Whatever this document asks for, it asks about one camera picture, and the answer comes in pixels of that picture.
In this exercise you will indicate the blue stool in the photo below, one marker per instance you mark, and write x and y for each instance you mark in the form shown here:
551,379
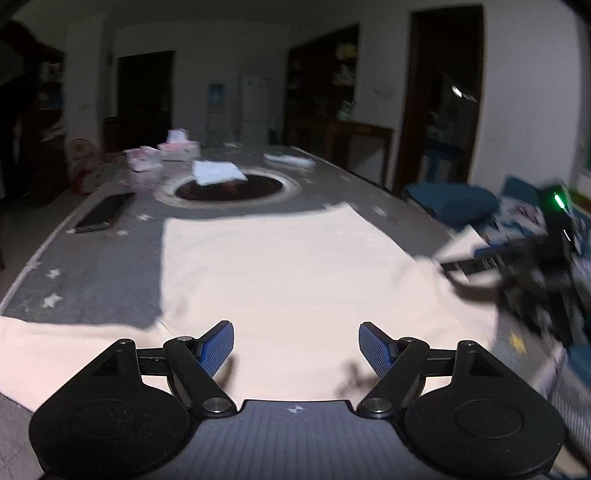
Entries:
443,159

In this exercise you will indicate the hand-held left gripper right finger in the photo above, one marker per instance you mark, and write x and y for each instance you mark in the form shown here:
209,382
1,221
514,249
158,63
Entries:
376,346

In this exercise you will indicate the patterned pillow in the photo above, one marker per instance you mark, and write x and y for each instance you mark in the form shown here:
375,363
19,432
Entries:
521,217

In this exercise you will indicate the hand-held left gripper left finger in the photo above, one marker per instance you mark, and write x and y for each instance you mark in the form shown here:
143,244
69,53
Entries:
217,344

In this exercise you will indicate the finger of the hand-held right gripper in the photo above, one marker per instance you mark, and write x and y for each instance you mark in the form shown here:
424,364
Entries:
489,254
471,267

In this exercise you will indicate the pink wipes pack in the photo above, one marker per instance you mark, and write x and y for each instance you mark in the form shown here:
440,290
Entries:
143,159

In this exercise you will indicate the round built-in hotplate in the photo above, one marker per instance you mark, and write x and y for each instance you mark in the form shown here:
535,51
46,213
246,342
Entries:
258,187

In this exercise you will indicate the blue sofa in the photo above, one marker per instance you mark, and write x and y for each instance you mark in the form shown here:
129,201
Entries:
452,203

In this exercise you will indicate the white paper sheet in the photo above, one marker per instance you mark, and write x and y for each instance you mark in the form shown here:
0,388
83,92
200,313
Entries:
217,173

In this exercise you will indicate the white refrigerator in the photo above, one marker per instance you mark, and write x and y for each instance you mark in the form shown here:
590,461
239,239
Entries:
254,108

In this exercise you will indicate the black smartphone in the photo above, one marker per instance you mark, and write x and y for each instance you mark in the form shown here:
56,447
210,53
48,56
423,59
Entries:
104,213

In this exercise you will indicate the wooden bookshelf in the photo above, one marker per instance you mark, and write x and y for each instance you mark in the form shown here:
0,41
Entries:
48,106

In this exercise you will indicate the water dispenser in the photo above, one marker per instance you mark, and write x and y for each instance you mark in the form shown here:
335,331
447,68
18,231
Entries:
216,115

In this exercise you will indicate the wooden side table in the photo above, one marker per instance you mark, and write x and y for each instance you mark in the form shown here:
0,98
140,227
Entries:
360,131

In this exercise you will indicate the cream garment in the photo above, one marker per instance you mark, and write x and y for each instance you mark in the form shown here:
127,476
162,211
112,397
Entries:
277,267

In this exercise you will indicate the grey star-print tablecloth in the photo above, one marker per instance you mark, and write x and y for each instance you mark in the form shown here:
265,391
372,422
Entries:
101,272

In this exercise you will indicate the pink tissue box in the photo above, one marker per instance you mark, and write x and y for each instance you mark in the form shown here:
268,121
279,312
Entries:
178,148

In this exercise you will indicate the dark wooden door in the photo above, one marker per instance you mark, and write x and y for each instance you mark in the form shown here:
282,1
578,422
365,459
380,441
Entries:
145,99

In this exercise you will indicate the pink floor fan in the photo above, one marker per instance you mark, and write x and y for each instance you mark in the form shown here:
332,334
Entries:
82,159

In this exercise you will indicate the wooden display cabinet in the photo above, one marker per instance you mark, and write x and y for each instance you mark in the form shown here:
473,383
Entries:
318,83

